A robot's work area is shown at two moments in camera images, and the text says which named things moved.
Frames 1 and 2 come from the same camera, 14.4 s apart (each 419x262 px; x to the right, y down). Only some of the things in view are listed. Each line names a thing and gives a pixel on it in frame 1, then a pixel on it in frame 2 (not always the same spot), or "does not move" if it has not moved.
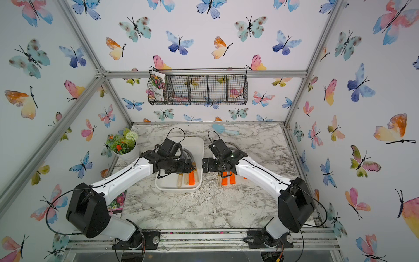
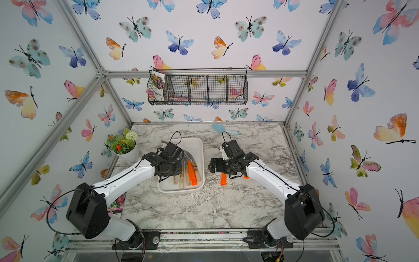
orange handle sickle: [232, 179] to [192, 173]
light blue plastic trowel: [221, 129] does not move
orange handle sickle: [191, 179] does not move
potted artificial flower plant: [124, 146] does not move
